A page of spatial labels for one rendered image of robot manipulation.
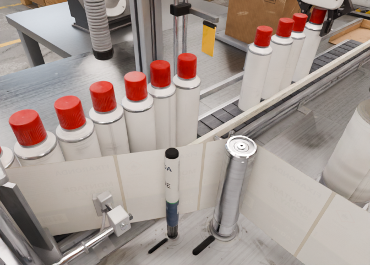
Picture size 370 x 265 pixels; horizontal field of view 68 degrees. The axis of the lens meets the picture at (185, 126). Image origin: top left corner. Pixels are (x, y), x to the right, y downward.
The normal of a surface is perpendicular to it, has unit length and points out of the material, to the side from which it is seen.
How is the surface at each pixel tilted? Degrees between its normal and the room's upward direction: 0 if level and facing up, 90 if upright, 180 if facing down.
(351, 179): 89
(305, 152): 0
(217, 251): 0
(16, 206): 90
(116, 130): 90
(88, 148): 90
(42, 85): 0
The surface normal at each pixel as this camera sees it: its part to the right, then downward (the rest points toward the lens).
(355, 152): -0.88, 0.31
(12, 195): -0.25, 0.62
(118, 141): 0.59, 0.53
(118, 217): 0.03, -0.76
